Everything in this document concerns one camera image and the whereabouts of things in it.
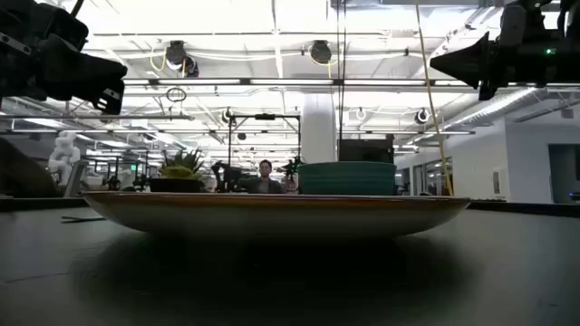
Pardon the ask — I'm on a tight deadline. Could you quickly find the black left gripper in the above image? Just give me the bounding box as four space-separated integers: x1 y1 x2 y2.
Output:
0 0 129 103

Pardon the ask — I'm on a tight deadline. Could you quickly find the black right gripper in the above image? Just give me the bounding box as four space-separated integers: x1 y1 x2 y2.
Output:
429 0 580 101

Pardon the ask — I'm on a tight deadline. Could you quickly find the person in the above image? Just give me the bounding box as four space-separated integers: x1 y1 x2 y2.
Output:
0 137 63 199
238 158 287 195

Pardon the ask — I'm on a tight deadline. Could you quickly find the pink ceramic plate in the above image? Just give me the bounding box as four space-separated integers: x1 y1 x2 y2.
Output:
82 189 471 239

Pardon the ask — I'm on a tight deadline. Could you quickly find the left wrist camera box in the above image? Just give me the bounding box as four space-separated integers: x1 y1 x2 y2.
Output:
92 74 129 116

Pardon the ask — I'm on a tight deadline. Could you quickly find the long ceiling light strip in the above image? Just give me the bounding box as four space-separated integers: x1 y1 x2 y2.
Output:
121 77 580 88

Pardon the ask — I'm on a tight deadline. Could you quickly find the black cable loop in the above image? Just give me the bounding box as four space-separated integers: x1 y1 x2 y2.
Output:
165 86 188 103

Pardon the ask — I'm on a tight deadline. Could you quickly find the black plant pot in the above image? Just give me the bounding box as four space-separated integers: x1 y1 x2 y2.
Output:
149 177 205 194

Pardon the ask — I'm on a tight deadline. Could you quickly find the yellow hanging cable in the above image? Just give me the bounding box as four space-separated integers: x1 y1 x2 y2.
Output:
414 0 455 197

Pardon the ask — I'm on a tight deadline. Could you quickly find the black monitor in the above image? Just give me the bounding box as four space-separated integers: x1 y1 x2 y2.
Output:
337 138 395 164

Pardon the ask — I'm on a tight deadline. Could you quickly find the teal ribbed bowl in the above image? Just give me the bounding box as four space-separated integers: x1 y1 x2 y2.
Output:
296 160 398 197

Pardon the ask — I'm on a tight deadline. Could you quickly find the green succulent plant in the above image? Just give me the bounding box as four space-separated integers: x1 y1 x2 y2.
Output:
158 148 208 180

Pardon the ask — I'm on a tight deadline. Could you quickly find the white building column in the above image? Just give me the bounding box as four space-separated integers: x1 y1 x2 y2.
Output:
301 92 340 164

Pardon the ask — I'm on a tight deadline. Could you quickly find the black hanging cable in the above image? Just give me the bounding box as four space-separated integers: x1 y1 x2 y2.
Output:
342 0 348 141
335 0 342 141

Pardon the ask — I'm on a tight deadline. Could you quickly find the black camera rig frame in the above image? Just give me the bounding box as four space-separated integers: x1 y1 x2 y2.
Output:
227 112 303 180

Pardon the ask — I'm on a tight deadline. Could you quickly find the teal handled black fork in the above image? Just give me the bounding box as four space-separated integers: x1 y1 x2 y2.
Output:
61 215 106 224

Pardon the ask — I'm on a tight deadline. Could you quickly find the silver air duct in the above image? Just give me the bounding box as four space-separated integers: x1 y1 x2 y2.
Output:
446 87 545 131

